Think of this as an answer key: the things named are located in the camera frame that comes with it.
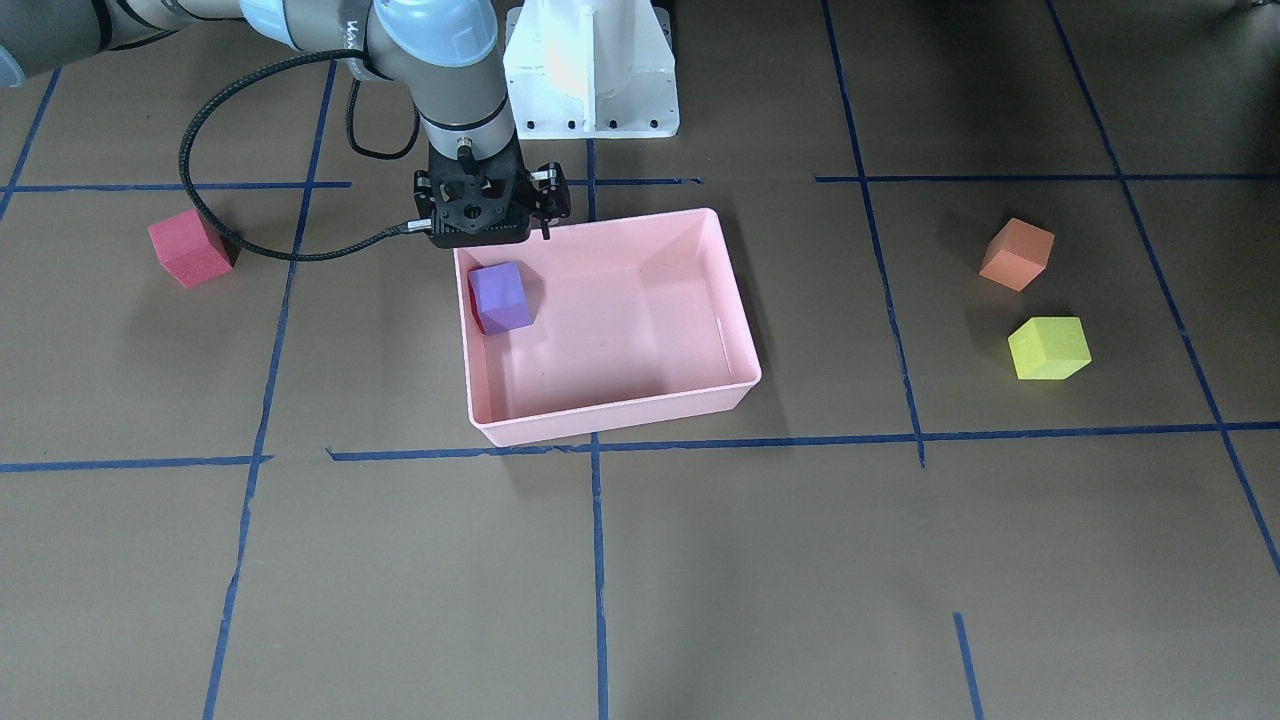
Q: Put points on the pink plastic bin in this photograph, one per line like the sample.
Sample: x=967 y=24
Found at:
x=634 y=320

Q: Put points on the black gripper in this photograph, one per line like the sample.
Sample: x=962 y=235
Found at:
x=551 y=196

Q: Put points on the orange foam cube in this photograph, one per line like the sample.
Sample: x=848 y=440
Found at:
x=1017 y=255

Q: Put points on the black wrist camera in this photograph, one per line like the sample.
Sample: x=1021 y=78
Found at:
x=551 y=197

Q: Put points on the yellow foam cube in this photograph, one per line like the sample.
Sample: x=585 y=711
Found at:
x=1049 y=348

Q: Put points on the purple foam cube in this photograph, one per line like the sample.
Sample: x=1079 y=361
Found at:
x=499 y=299

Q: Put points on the white mounting post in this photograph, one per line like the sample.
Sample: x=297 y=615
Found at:
x=591 y=69

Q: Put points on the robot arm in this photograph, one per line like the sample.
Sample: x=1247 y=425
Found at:
x=445 y=53

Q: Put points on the pink foam cube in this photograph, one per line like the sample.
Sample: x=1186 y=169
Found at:
x=190 y=248

